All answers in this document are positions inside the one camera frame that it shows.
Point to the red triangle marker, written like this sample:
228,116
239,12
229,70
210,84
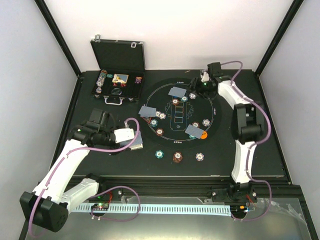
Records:
147,119

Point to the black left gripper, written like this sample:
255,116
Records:
115,152

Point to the green chip top seat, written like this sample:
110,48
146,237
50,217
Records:
184,99

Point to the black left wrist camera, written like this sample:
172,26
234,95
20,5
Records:
101,117

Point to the white slotted cable duct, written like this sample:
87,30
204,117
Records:
159,209

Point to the blue card seat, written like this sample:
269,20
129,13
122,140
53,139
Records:
146,111

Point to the chip row in case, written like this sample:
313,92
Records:
100,81

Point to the card pack in case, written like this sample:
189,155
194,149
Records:
120,78

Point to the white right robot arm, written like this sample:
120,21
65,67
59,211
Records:
247,128

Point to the purple chip in case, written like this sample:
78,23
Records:
138,80

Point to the orange poker chip stack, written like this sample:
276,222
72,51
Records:
177,157

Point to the blue white poker chip stack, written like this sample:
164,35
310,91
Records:
199,156

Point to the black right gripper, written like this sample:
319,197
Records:
195,85

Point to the blue cards top seat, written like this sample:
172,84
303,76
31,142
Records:
177,92

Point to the blue playing card deck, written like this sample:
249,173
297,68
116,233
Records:
138,143

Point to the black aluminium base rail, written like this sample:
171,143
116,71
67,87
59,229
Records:
194,186

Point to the green poker chip stack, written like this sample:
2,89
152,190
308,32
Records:
159,154

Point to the orange dealer button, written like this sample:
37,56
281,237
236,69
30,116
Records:
204,135

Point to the round black poker mat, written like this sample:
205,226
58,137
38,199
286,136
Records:
178,117

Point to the blue cards bottom seat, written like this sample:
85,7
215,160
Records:
194,131

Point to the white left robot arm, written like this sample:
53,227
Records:
49,204

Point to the black poker chip case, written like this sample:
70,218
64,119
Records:
119,57

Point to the blue cards seat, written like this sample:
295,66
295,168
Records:
194,131
177,92

